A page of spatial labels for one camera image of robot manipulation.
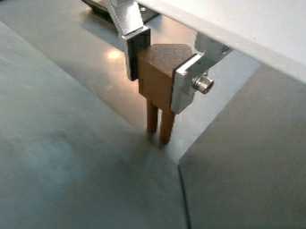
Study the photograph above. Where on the brown three prong block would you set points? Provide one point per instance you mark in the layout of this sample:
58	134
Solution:
156	63

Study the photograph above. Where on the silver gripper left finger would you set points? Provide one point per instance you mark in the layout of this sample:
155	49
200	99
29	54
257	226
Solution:
134	37

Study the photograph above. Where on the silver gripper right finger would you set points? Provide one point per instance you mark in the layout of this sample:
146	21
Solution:
191	74

